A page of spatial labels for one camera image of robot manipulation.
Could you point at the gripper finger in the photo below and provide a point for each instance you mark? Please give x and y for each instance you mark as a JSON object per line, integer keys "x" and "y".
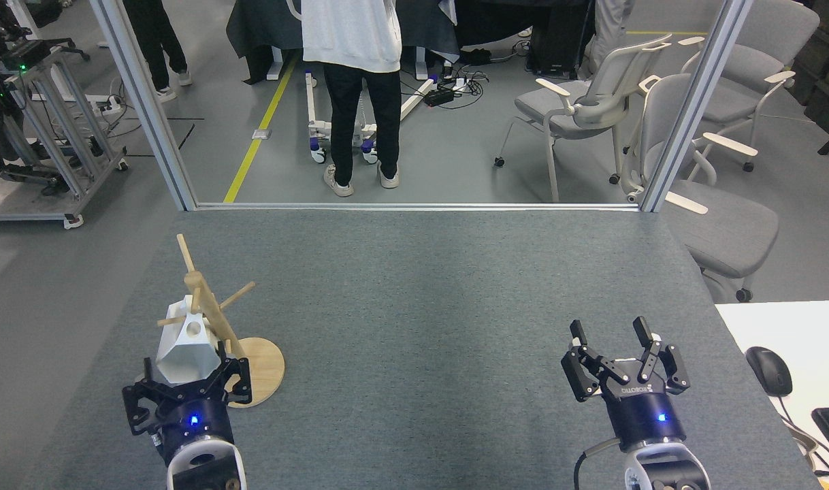
{"x": 579, "y": 374}
{"x": 236, "y": 381}
{"x": 674, "y": 371}
{"x": 137, "y": 405}

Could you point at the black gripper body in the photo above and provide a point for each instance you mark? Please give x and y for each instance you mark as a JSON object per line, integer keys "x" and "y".
{"x": 193, "y": 418}
{"x": 646, "y": 415}

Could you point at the white hexagonal cup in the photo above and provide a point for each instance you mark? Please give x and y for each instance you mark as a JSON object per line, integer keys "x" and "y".
{"x": 183, "y": 361}

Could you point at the wooden cup rack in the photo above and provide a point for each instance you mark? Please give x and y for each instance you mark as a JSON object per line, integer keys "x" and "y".
{"x": 266, "y": 367}

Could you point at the black computer mouse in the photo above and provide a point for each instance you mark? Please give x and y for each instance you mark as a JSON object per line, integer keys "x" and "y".
{"x": 770, "y": 371}

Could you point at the white desk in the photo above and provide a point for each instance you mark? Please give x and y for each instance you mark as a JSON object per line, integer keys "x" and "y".
{"x": 809, "y": 327}

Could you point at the grey office chair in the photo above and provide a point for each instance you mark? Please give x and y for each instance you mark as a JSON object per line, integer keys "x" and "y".
{"x": 761, "y": 34}
{"x": 727, "y": 231}

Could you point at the metal floor socket plate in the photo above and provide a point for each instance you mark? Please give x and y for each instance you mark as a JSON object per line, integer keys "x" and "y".
{"x": 261, "y": 133}

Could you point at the grey chair with white back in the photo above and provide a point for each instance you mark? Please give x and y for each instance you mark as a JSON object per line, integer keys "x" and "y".
{"x": 557, "y": 109}

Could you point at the white stand on wheels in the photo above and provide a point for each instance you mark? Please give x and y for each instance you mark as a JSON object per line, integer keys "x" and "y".
{"x": 310, "y": 102}

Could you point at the white power strip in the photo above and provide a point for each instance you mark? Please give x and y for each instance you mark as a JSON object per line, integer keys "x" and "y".
{"x": 108, "y": 104}

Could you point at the black computer case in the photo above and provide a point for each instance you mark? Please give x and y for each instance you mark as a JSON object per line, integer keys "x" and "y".
{"x": 554, "y": 41}

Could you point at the table with black cloth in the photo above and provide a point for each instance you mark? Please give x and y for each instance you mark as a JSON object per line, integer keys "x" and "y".
{"x": 251, "y": 27}

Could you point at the person in pale trousers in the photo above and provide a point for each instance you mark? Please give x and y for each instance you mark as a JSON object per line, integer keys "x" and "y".
{"x": 608, "y": 20}

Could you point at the person in black trousers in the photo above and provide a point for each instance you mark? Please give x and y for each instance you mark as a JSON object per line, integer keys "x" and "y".
{"x": 156, "y": 34}

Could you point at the person in white top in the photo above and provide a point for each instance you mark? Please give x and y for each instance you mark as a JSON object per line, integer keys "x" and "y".
{"x": 350, "y": 34}

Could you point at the aluminium frame cart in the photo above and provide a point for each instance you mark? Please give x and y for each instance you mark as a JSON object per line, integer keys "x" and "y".
{"x": 20, "y": 217}

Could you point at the silver frame rail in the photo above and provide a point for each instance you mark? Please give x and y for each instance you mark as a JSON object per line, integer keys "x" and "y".
{"x": 414, "y": 206}

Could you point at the silver frame post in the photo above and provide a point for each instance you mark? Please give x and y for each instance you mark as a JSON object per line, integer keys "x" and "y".
{"x": 144, "y": 102}
{"x": 698, "y": 102}

